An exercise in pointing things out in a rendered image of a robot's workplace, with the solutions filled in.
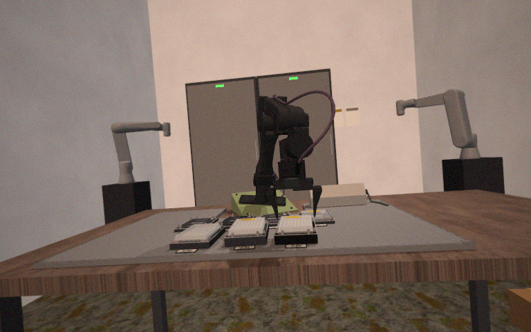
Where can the white control panel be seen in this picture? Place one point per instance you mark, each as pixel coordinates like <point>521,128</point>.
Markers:
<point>339,195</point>

